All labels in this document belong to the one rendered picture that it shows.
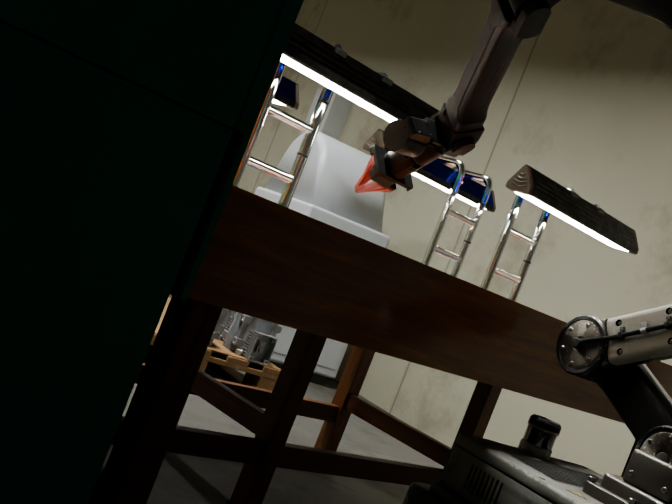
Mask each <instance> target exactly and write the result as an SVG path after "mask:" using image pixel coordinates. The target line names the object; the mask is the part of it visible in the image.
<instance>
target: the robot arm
mask: <svg viewBox="0 0 672 504"><path fill-rule="evenodd" d="M559 1H561V0H492V2H491V9H490V12H489V15H488V18H487V20H486V23H485V25H484V27H483V29H482V32H481V34H480V36H479V38H478V41H477V43H476V45H475V47H474V50H473V52H472V54H471V56H470V59H469V61H468V63H467V65H466V68H465V70H464V72H463V74H462V77H461V79H460V81H459V83H458V86H457V88H456V89H455V91H454V92H453V94H452V95H450V96H449V98H448V100H447V102H446V103H443V105H442V107H441V110H440V111H438V112H437V113H435V114H434V115H432V116H431V119H429V118H425V119H419V118H415V117H408V118H406V119H404V120H403V121H402V120H394V121H392V122H390V123H389V124H388V125H387V127H386V128H385V130H384V133H383V143H384V145H385V147H386V148H387V149H388V150H390V151H388V150H386V149H384V148H382V147H380V146H379V145H377V144H374V145H373V146H371V147H370V148H369V149H370V155H372V156H371V158H370V160H369V162H368V164H367V166H366V168H365V170H364V172H363V174H362V176H361V177H360V178H359V180H358V181H357V183H356V184H355V186H354V189H355V192H356V193H366V192H392V191H394V190H396V184H398V185H400V186H402V187H404V188H406V190H407V191H409V190H411V189H413V183H412V178H411V174H412V173H414V172H415V171H417V170H419V169H420V168H422V167H424V166H426V165H427V164H429V163H431V162H432V161H434V160H436V159H437V158H439V157H441V156H443V155H444V154H445V155H448V156H451V157H454V158H455V157H457V156H458V155H461V156H463V155H465V154H467V153H468V152H470V151H471V150H473V149H474V148H475V144H476V143H477V142H478V141H479V139H480V137H481V136H482V134H483V132H484V130H485V129H484V127H483V124H484V122H485V120H486V117H487V111H488V108H489V105H490V103H491V101H492V99H493V97H494V95H495V93H496V91H497V89H498V87H499V85H500V83H501V81H502V79H503V77H504V75H505V73H506V72H507V70H508V68H509V66H510V64H511V62H512V60H513V58H514V56H515V54H516V52H517V50H518V48H519V46H520V44H521V42H522V40H523V39H527V38H532V37H536V36H539V35H540V34H541V32H542V30H543V29H544V27H545V25H546V23H547V21H548V19H549V17H550V16H551V13H552V12H551V8H552V7H553V6H554V5H556V4H557V3H558V2H559ZM609 1H611V2H613V3H616V4H618V5H621V6H623V7H626V8H628V9H631V10H633V11H636V12H638V13H641V14H643V15H645V16H648V17H650V18H653V19H655V20H657V21H659V22H661V23H662V24H663V25H664V26H665V27H667V28H668V29H670V30H672V0H609ZM369 180H373V181H372V182H371V183H368V184H366V183H367V182H368V181H369ZM395 183H396V184H395ZM365 184H366V185H365Z"/></svg>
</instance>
